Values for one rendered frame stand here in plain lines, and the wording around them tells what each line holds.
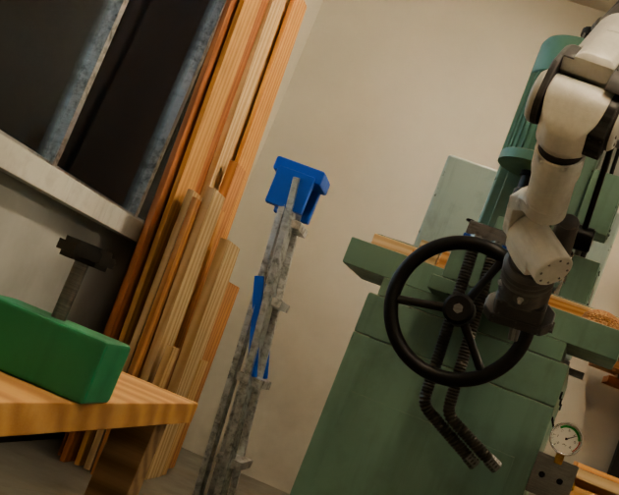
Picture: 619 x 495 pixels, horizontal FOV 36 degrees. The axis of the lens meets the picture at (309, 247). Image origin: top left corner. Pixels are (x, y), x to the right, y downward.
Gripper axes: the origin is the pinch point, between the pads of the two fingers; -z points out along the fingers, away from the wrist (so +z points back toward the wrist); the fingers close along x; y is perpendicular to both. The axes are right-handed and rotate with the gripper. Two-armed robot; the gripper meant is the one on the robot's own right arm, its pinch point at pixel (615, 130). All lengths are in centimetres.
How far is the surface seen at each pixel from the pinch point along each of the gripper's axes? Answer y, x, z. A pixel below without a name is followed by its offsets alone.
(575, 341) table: 30.5, 36.6, 7.2
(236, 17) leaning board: 35, -90, -141
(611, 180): 19.5, -17.2, 1.7
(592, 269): 35.2, -0.9, 4.8
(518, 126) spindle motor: 5.2, 0.8, -20.3
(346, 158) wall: 130, -193, -129
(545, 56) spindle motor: -8.2, -10.2, -20.0
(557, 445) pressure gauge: 42, 55, 11
